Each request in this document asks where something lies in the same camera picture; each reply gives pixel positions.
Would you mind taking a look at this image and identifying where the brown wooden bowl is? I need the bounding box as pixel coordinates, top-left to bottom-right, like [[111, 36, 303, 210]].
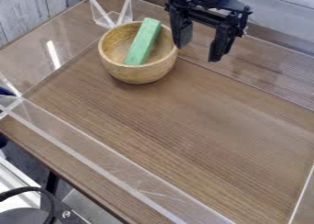
[[97, 17, 177, 84]]

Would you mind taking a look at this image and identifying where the grey metal base plate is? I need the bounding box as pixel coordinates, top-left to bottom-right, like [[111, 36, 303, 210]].
[[40, 193, 89, 224]]

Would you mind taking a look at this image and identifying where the clear acrylic tray wall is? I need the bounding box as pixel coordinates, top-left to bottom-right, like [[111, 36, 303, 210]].
[[0, 0, 314, 224]]

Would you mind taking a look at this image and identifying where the green rectangular block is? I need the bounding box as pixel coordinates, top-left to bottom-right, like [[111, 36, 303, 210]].
[[124, 17, 160, 65]]

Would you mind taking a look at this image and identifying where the black table leg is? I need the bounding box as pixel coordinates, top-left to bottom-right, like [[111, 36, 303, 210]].
[[45, 172, 59, 195]]

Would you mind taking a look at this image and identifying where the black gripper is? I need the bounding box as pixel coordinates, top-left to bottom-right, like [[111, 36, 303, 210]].
[[168, 0, 252, 62]]

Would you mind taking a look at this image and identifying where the black cable loop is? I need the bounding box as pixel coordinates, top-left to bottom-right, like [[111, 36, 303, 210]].
[[0, 186, 56, 224]]

